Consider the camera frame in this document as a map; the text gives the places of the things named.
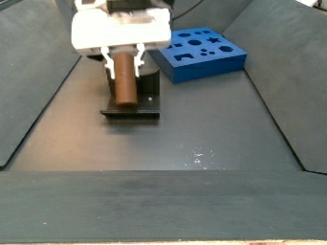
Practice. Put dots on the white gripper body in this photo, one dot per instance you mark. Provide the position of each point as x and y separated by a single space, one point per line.
98 29

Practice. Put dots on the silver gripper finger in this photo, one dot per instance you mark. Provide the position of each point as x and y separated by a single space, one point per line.
138 58
110 64

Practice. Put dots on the brown cylinder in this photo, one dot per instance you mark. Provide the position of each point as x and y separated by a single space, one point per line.
124 80

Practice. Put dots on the black curved holder stand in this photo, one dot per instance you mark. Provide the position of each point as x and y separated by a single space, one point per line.
147 94

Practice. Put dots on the blue shape sorting block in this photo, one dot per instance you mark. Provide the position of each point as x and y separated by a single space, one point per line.
199 54

